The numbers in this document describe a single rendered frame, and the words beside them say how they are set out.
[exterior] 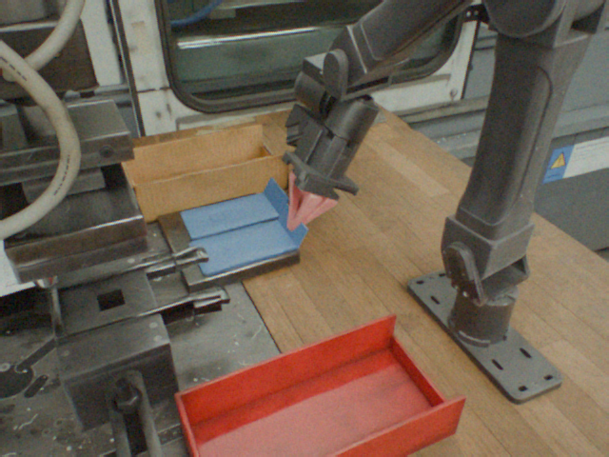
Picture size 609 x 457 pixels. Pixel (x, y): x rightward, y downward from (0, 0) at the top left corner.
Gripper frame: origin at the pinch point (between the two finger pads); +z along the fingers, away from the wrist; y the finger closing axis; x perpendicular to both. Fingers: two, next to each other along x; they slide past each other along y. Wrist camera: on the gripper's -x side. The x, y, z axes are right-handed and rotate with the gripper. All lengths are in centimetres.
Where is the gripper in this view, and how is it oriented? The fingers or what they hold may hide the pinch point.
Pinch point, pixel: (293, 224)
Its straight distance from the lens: 76.1
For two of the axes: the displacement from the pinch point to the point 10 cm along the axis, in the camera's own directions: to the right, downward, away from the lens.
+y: -7.9, -1.8, -5.9
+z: -4.5, 8.2, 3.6
